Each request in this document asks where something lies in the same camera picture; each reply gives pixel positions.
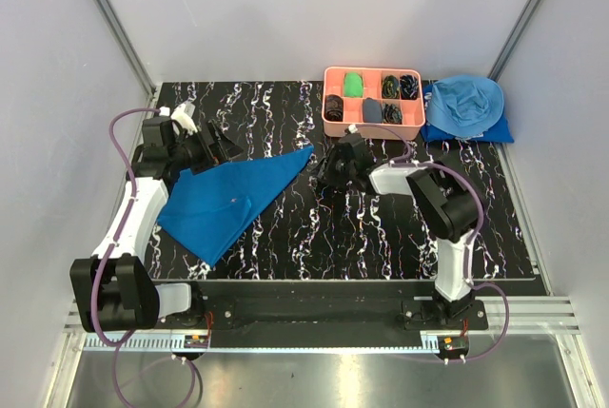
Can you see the blue folded cloth bag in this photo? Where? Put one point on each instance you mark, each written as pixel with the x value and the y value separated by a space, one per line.
pixel 498 133

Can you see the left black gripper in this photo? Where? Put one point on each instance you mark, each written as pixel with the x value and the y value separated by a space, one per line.
pixel 222 149

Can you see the dark floral rolled tie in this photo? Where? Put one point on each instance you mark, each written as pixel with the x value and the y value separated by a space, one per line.
pixel 392 114

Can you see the right aluminium frame post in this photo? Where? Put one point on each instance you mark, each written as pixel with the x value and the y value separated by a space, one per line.
pixel 516 33

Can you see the light blue bucket hat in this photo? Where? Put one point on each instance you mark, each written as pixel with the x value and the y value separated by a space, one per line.
pixel 464 105

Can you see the aluminium frame post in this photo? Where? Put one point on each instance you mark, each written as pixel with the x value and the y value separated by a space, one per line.
pixel 516 33
pixel 122 40

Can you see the navy dotted rolled tie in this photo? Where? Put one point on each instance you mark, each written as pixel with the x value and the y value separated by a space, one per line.
pixel 409 87

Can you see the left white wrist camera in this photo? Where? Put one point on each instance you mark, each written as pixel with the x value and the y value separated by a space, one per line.
pixel 182 115

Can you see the blue cloth napkin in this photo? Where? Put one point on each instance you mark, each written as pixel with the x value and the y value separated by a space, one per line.
pixel 207 213

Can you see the left aluminium frame post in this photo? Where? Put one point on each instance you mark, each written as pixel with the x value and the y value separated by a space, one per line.
pixel 122 40

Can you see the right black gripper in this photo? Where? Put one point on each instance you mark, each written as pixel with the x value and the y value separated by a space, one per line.
pixel 325 170

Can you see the green rolled cloth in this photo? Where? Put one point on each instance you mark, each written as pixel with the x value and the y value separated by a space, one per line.
pixel 353 84

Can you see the green patterned rolled tie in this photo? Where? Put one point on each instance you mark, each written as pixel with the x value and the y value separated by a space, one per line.
pixel 391 87

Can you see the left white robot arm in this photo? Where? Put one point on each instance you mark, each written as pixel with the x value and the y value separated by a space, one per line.
pixel 112 289

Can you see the pink compartment tray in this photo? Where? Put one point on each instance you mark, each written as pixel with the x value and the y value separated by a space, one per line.
pixel 382 103

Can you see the dark patterned rolled tie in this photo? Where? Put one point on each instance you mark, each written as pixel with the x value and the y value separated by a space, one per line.
pixel 334 108

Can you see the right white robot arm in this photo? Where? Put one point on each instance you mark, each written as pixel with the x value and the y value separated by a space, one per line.
pixel 450 205

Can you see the grey rolled cloth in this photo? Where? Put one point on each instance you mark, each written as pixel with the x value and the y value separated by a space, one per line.
pixel 372 110

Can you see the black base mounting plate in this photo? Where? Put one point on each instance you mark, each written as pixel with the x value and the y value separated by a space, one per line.
pixel 323 316

